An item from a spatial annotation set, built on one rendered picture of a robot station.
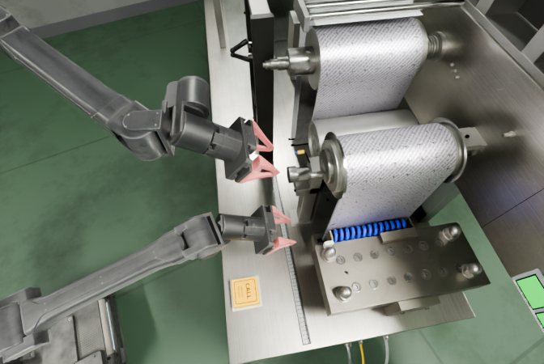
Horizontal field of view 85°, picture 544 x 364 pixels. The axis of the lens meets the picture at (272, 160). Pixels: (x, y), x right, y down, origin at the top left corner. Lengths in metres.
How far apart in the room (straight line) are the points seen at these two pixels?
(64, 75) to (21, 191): 2.07
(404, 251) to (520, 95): 0.43
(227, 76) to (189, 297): 1.21
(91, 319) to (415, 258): 1.44
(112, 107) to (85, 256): 1.71
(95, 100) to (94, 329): 1.34
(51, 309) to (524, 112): 0.94
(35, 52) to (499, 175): 0.92
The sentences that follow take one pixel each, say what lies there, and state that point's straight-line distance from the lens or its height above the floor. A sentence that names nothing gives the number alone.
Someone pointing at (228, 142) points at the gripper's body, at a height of 1.40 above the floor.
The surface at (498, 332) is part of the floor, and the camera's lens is 2.15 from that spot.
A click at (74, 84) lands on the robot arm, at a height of 1.46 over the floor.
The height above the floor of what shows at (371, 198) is 1.19.
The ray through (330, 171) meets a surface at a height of 1.27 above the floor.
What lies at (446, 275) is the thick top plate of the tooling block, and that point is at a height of 1.03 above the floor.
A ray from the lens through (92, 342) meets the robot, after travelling 1.74.
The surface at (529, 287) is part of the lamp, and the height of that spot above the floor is 1.18.
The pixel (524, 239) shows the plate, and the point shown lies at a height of 1.23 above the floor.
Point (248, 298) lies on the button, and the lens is 0.88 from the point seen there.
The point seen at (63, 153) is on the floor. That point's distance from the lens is 2.68.
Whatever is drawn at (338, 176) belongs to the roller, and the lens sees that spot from 0.60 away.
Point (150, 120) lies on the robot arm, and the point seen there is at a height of 1.46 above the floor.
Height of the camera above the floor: 1.79
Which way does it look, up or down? 56 degrees down
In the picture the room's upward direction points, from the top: straight up
